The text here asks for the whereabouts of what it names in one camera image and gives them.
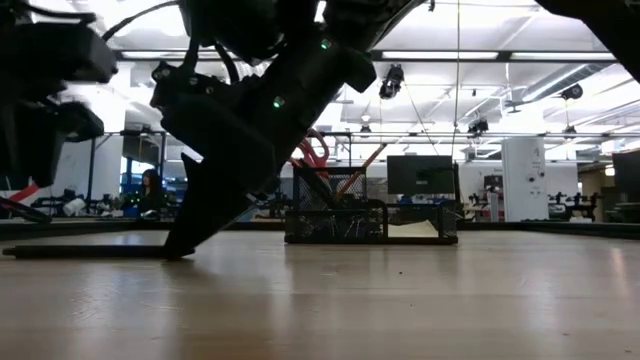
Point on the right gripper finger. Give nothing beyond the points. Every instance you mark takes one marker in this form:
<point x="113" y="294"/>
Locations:
<point x="205" y="210"/>

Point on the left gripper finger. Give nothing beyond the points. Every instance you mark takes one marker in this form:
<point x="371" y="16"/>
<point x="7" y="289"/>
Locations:
<point x="35" y="135"/>

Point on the orange pencil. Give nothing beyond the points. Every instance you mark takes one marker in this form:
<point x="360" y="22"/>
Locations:
<point x="372" y="159"/>

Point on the black binder clip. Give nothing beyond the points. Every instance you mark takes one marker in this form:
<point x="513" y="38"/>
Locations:
<point x="356" y="227"/>

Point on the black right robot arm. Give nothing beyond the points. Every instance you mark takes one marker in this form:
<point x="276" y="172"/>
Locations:
<point x="610" y="30"/>

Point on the black mesh desk organizer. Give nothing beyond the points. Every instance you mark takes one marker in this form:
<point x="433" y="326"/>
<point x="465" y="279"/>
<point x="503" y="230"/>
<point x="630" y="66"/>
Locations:
<point x="415" y="235"/>

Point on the person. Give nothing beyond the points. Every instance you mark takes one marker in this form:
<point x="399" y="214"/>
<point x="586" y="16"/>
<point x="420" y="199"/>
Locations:
<point x="151" y="195"/>

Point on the black computer monitor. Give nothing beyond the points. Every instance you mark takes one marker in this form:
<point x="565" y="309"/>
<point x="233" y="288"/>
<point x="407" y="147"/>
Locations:
<point x="420" y="175"/>

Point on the white pillar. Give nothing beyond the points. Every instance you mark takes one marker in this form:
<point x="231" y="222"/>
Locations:
<point x="525" y="180"/>

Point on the black ceiling spotlight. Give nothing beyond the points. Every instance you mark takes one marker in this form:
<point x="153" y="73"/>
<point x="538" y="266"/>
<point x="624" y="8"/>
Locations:
<point x="572" y="92"/>

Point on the dark large monitor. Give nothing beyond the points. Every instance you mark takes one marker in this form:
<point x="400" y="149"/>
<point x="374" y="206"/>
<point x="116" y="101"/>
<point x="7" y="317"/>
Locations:
<point x="627" y="185"/>

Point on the black hanging ceiling camera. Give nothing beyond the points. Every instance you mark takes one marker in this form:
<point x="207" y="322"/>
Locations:
<point x="391" y="82"/>

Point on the black metal table frame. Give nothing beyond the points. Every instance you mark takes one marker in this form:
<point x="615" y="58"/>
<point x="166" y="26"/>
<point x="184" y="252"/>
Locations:
<point x="550" y="230"/>

